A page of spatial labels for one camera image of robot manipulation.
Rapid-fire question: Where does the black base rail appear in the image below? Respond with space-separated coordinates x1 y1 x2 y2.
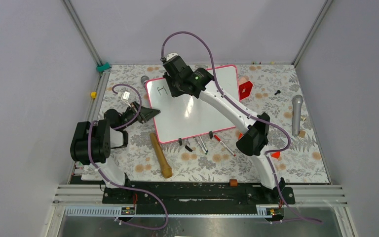
102 180 296 215

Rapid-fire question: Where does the blue whiteboard marker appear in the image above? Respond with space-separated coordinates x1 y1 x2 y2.
198 136 208 154

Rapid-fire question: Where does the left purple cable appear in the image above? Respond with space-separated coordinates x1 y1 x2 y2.
87 83 169 230

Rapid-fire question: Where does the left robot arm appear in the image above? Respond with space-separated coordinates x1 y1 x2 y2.
70 101 161 203

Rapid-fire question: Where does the small brown cube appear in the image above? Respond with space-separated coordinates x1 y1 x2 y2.
229 179 238 187

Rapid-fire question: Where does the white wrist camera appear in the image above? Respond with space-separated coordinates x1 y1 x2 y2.
166 52 178 61
118 91 130 102

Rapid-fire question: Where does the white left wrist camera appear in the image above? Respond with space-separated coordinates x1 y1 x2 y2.
118 91 130 102

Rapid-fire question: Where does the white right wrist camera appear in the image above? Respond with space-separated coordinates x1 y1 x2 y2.
166 52 178 61

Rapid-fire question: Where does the red whiteboard marker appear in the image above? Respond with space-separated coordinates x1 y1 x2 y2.
213 135 236 157

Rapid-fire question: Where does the teal clamp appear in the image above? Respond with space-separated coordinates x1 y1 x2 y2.
96 63 111 73

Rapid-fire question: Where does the silver toy microphone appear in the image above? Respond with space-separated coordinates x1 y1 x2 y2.
292 95 303 137

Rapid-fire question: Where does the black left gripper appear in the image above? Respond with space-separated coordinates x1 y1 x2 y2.
119 101 160 129

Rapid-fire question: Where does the floral patterned table mat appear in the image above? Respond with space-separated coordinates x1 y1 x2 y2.
100 65 330 184

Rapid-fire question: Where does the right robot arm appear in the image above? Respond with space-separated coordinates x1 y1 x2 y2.
160 53 283 203

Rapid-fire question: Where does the black marker cap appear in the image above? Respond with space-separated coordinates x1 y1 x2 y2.
185 145 193 152

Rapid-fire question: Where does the large red block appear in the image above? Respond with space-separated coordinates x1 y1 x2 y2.
238 81 253 100

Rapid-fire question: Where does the red triangular block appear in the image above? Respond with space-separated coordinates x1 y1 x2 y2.
271 152 281 159

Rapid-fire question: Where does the green whiteboard marker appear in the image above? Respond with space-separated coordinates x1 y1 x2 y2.
194 137 208 155

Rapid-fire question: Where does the pink framed whiteboard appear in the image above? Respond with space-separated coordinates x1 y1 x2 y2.
146 78 235 144

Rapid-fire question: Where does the gold toy microphone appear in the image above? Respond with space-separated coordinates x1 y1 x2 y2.
150 133 173 179

